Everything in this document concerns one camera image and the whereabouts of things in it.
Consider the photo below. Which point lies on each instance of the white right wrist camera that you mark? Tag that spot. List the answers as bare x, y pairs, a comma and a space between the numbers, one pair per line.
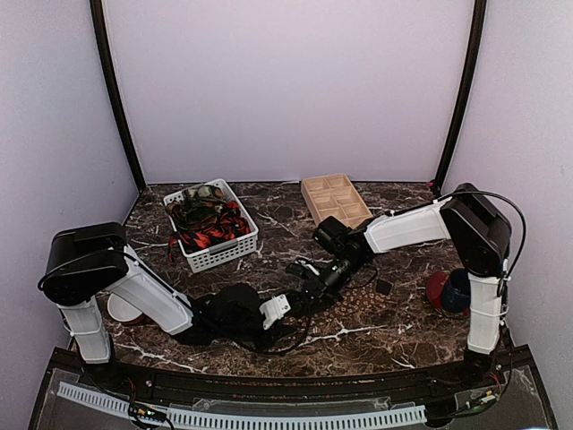
302, 268

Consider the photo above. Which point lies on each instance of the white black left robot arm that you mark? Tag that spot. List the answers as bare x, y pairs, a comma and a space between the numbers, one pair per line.
89, 262

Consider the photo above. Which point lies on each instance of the red saucer plate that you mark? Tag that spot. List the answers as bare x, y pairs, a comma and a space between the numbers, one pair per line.
434, 287

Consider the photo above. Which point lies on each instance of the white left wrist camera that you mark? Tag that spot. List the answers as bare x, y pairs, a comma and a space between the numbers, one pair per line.
274, 310

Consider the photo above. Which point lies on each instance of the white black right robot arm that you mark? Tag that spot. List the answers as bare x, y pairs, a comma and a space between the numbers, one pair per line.
481, 235

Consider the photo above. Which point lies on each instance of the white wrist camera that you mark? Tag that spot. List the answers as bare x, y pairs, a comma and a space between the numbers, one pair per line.
302, 268
274, 310

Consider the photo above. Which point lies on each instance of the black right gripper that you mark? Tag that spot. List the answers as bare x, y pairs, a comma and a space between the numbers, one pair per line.
316, 289

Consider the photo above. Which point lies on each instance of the black left frame post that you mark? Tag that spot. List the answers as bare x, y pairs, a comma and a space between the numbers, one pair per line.
113, 92

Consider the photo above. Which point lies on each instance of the brown floral tie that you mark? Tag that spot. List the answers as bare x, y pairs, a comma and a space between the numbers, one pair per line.
362, 309

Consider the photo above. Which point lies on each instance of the black frame post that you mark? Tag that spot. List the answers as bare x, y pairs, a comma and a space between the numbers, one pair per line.
113, 92
464, 89

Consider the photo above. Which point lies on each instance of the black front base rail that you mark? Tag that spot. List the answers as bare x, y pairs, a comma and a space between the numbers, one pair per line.
436, 386

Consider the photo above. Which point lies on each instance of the orange navy striped tie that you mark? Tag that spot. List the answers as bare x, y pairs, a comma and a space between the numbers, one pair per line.
199, 226

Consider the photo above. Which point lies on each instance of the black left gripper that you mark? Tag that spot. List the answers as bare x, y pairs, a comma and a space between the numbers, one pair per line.
263, 344

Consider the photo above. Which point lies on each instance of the orange white bowl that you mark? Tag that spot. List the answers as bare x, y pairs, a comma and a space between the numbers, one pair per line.
122, 312

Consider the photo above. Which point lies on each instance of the green patterned tie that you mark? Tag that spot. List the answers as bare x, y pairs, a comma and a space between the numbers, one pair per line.
203, 193

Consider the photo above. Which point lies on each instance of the wooden compartment tray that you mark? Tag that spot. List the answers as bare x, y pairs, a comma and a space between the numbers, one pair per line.
334, 196

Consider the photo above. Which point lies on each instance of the black right frame post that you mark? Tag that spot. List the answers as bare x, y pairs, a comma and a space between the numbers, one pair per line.
464, 89

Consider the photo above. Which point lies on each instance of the blue mug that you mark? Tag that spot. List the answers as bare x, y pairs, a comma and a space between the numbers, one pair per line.
456, 294

